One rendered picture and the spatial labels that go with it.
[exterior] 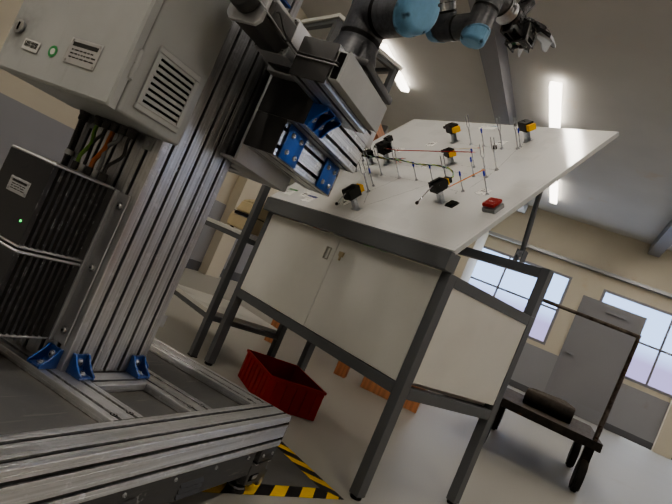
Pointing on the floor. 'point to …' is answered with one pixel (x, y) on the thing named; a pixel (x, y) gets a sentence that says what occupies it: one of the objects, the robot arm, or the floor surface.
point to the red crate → (281, 385)
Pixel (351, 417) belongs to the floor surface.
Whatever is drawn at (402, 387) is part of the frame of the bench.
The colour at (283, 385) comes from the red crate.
